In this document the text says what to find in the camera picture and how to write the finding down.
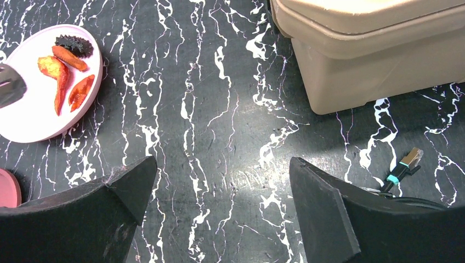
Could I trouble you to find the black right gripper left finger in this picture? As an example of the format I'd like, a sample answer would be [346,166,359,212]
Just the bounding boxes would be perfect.
[1,156,157,262]

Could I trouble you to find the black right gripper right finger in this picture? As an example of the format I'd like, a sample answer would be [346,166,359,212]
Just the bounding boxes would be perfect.
[289,157,464,262]

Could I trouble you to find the orange shrimp piece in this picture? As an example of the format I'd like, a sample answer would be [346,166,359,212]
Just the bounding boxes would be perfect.
[68,75,95,112]

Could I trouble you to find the metal serving tongs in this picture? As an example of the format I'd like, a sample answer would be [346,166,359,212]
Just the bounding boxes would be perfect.
[1,63,27,108]

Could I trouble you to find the orange fried food piece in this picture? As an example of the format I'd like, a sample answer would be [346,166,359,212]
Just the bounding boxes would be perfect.
[52,45,88,72]

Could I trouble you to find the dark red round lid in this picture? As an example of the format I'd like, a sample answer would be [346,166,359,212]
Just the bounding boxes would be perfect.
[1,169,22,208]

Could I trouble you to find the pink plate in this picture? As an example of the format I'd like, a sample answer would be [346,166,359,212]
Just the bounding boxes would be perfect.
[1,24,103,143]

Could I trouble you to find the tan plastic tool case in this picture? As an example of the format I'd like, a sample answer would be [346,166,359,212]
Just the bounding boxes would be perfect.
[269,1,464,115]

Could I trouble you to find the black sea cucumber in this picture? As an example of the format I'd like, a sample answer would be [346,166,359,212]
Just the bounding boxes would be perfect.
[55,35,94,58]

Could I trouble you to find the black ethernet cable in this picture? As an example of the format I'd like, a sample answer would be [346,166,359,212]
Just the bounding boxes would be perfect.
[363,147,447,211]

